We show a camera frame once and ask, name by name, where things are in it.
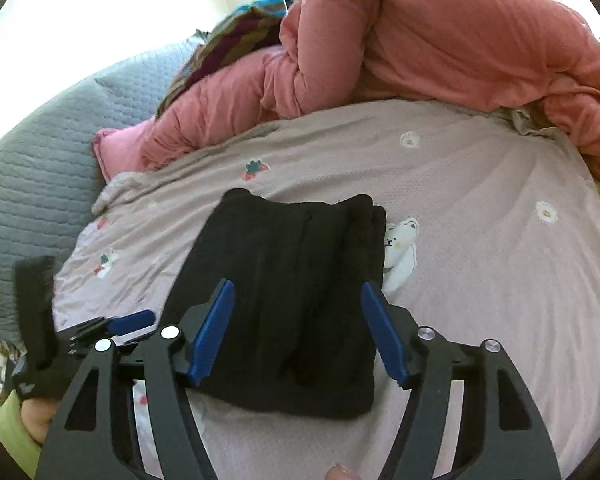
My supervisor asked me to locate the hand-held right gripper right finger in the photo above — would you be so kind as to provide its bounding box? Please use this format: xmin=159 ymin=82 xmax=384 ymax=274
xmin=360 ymin=281 xmax=563 ymax=480

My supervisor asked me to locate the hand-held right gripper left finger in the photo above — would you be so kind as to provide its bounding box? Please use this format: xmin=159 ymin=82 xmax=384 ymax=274
xmin=35 ymin=278 xmax=237 ymax=480

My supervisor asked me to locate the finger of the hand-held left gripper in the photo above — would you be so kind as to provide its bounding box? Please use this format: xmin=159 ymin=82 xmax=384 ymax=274
xmin=55 ymin=309 xmax=157 ymax=358

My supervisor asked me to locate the black garment with orange cuff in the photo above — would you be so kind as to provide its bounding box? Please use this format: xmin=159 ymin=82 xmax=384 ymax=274
xmin=162 ymin=187 xmax=388 ymax=421

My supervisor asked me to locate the person's left forearm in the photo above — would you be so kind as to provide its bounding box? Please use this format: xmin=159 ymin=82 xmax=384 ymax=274
xmin=0 ymin=390 xmax=43 ymax=480

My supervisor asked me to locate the person's left hand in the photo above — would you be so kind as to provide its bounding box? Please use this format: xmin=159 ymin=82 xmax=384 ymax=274
xmin=20 ymin=399 xmax=60 ymax=447

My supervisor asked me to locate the person's right hand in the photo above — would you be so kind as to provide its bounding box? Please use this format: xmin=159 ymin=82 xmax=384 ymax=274
xmin=325 ymin=464 xmax=363 ymax=480

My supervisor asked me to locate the pink printed blanket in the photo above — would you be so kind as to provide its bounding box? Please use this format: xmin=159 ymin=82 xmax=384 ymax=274
xmin=52 ymin=99 xmax=600 ymax=480

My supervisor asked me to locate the grey quilted cover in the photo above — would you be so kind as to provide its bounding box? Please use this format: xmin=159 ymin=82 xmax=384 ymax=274
xmin=0 ymin=40 xmax=206 ymax=348

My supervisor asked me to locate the pink frilled pillow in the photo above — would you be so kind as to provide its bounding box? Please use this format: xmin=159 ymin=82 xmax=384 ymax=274
xmin=91 ymin=127 xmax=156 ymax=182

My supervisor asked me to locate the pink puffy duvet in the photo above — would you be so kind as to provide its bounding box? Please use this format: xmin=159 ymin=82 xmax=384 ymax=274
xmin=140 ymin=0 xmax=600 ymax=188

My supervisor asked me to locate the striped multicoloured cloth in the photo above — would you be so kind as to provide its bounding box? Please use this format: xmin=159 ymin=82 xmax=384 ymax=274
xmin=154 ymin=0 xmax=301 ymax=117

